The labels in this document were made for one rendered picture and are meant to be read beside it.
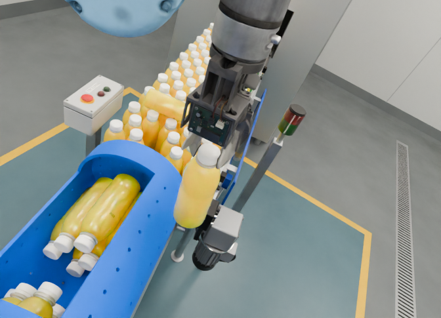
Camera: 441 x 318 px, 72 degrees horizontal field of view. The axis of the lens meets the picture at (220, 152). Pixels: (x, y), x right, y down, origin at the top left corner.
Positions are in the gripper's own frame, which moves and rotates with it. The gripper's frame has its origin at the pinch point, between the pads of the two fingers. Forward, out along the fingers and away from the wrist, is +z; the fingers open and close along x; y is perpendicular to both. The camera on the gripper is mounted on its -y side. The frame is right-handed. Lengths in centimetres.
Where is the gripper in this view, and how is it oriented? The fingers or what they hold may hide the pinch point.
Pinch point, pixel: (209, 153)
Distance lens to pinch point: 52.5
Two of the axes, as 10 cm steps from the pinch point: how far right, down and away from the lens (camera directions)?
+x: 8.9, 4.4, -1.3
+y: -3.8, 5.5, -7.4
